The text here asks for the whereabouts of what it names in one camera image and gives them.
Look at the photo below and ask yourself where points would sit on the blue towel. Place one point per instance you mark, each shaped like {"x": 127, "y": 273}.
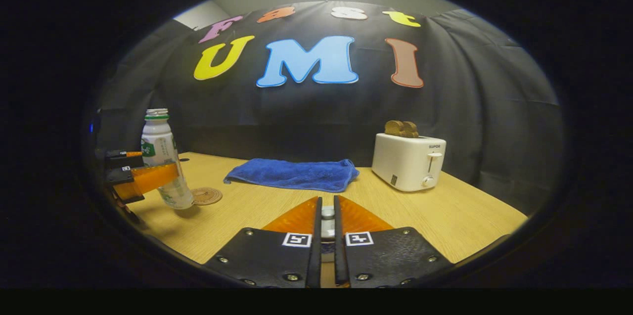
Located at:
{"x": 296, "y": 175}

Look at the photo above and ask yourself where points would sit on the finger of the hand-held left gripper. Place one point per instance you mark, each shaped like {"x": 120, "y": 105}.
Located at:
{"x": 148, "y": 179}
{"x": 123, "y": 160}

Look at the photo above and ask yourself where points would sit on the black backdrop cloth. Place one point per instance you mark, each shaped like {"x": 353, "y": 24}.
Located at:
{"x": 470, "y": 107}

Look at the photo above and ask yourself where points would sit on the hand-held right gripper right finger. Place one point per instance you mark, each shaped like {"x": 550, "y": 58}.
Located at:
{"x": 390, "y": 255}

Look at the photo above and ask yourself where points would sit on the white water bottle green label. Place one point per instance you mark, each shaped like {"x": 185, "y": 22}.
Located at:
{"x": 158, "y": 142}

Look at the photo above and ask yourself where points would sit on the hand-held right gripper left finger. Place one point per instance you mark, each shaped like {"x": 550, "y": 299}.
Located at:
{"x": 267, "y": 255}

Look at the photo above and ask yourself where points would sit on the brown toast slice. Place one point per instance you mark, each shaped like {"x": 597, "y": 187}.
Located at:
{"x": 394, "y": 128}
{"x": 411, "y": 130}

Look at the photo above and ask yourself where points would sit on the round wooden coaster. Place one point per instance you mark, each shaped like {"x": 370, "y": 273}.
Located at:
{"x": 207, "y": 196}

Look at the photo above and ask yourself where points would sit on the white toaster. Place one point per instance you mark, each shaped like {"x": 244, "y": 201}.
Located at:
{"x": 405, "y": 164}

